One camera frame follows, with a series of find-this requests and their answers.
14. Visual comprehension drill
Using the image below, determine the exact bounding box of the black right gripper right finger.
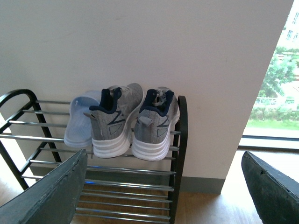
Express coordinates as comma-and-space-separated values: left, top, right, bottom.
241, 151, 299, 224

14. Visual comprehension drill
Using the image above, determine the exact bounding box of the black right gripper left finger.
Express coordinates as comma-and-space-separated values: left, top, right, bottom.
0, 149, 87, 224

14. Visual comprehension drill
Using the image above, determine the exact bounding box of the grey knit sneaker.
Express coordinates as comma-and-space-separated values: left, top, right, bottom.
131, 87, 180, 161
84, 83, 144, 158

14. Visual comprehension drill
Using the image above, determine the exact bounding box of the black metal shoe rack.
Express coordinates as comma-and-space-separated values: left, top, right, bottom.
0, 89, 188, 224

